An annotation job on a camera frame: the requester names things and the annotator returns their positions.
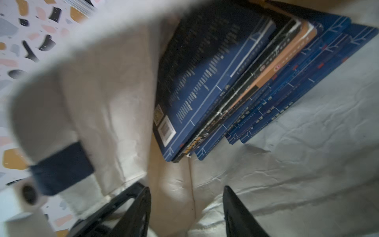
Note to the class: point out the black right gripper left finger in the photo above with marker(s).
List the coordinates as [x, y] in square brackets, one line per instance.
[135, 221]

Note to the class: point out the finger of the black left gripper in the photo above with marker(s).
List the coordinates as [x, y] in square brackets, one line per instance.
[101, 222]

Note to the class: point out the blue book barcode back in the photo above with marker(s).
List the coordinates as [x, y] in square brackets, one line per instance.
[211, 47]

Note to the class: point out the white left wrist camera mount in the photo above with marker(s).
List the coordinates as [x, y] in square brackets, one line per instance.
[21, 214]

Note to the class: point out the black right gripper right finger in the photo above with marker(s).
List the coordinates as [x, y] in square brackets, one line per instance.
[239, 221]

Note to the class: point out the beige canvas floral tote bag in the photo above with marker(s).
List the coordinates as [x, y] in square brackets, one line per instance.
[313, 172]

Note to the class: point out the blue Little Prince book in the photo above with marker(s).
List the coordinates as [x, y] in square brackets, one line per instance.
[271, 81]

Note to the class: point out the dark blue thin book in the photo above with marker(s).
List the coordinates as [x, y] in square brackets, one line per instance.
[355, 37]
[326, 43]

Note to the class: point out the black marbled spine book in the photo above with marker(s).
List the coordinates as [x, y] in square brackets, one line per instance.
[289, 30]

